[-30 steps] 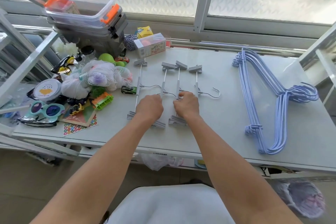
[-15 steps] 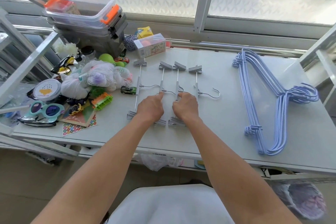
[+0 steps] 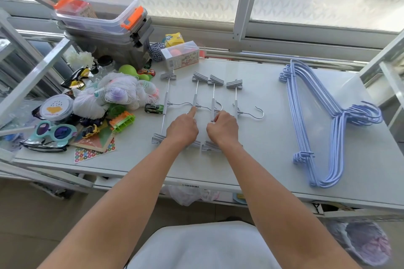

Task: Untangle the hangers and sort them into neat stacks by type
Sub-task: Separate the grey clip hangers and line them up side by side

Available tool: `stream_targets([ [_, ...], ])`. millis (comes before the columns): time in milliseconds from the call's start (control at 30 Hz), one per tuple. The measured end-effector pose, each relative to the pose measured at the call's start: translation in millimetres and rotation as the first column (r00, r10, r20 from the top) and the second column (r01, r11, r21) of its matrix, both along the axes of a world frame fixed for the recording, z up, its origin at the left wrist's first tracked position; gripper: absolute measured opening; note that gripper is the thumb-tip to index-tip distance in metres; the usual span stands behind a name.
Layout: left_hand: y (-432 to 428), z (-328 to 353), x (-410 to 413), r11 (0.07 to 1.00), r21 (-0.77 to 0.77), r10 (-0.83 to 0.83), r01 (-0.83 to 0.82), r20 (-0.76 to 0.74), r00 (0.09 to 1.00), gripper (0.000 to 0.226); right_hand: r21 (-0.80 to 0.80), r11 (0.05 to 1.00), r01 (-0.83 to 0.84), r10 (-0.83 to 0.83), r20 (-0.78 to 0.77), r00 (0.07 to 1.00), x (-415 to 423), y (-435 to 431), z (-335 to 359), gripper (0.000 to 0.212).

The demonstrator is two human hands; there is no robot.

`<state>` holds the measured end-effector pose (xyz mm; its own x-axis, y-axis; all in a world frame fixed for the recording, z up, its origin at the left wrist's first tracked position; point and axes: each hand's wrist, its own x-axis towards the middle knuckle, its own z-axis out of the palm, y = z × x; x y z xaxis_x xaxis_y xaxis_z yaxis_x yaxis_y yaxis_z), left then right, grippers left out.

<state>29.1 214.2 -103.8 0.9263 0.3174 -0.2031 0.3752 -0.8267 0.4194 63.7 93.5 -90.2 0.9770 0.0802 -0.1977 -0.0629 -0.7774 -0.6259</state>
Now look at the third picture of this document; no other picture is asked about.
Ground grey clip hanger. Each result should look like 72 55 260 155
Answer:
226 79 264 120
201 75 225 153
151 70 197 145
189 72 223 149

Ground white plastic bag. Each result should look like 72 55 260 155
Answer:
162 184 220 207

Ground person's left hand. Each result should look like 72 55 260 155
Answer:
166 106 199 148

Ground red packet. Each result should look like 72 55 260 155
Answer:
59 0 99 20

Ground grey storage box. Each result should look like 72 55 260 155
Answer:
58 17 155 71

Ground yellow toy car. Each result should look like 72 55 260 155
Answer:
82 124 102 139

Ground wooden board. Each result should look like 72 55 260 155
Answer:
71 126 114 153

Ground purple plastic bag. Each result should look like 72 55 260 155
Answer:
324 218 394 268

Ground clear plastic toy box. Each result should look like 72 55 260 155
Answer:
161 41 200 71

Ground glass jar with black lid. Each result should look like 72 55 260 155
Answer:
96 55 116 74

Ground yellow snack packet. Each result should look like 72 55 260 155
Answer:
164 32 185 48

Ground white metal shelf frame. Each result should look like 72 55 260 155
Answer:
357 29 404 132

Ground person's left forearm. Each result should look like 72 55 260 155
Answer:
37 139 194 269

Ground green round plastic toy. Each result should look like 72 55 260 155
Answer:
107 104 127 118

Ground black thin-framed glasses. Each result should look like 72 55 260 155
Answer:
19 139 68 153

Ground green plastic toy block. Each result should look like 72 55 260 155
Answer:
109 111 136 134

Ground white window frame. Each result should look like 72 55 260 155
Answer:
0 0 404 63

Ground stack of light blue hangers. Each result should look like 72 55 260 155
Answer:
279 59 384 189

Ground dark blue toy car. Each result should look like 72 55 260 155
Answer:
79 116 105 128

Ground white metal rack frame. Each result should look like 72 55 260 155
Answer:
0 0 76 197

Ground clear box with orange latches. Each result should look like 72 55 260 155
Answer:
53 0 148 35

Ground teal flower-shaped sunglasses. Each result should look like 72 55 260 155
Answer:
30 120 78 148

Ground colourful ring sticker sheet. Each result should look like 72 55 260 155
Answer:
74 138 116 165

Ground person's right forearm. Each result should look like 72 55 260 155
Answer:
220 143 361 269

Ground white mesh bag of yarn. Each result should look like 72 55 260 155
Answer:
72 72 160 120

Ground green plastic maraca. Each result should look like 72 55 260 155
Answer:
118 64 151 82

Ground white artificial flower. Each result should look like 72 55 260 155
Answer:
66 51 95 70

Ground person's white clothing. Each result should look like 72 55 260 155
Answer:
126 220 282 269

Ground blue and white twine ball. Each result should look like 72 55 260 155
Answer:
149 42 166 62

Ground person's right hand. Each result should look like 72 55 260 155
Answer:
206 110 241 149

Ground yellow and black sunglasses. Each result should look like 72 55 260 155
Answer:
60 68 93 90

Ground round container with yellow label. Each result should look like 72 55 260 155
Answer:
39 94 75 121

